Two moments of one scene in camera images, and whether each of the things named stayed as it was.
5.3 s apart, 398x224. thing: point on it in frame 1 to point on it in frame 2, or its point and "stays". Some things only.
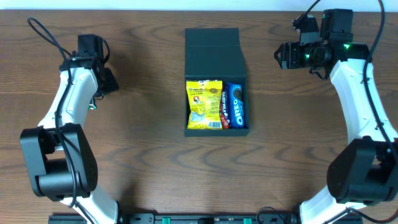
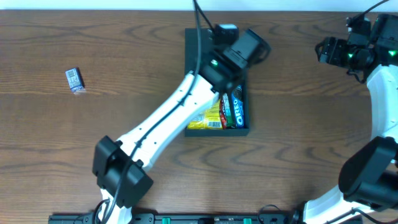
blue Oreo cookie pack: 236,102 stays
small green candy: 92,105 to 227,110
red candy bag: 225,125 stays
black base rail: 185,218 stays
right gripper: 289,55 to 321,50
